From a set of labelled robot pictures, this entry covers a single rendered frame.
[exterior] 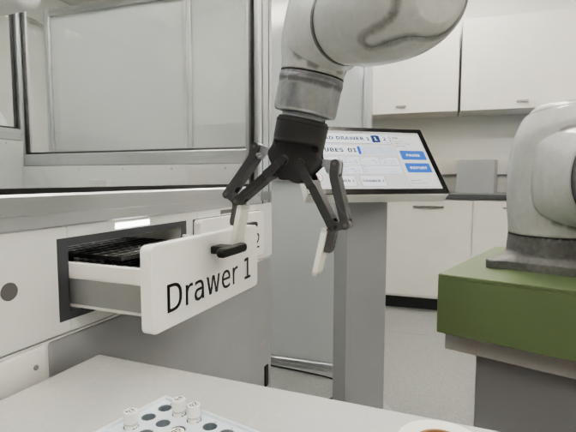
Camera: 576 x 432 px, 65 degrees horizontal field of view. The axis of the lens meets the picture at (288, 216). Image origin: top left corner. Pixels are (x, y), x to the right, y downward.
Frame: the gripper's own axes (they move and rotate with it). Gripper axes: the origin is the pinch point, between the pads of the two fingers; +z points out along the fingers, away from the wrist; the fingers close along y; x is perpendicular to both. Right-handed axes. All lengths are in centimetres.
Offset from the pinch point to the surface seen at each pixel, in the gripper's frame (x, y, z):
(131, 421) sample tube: 31.7, -2.4, 9.3
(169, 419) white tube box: 29.1, -4.5, 9.6
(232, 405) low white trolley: 19.0, -5.9, 12.8
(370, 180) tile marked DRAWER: -90, 7, -10
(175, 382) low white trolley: 16.7, 3.2, 14.8
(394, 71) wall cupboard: -323, 56, -90
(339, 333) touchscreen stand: -96, 7, 48
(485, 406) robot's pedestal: -20.8, -35.2, 20.8
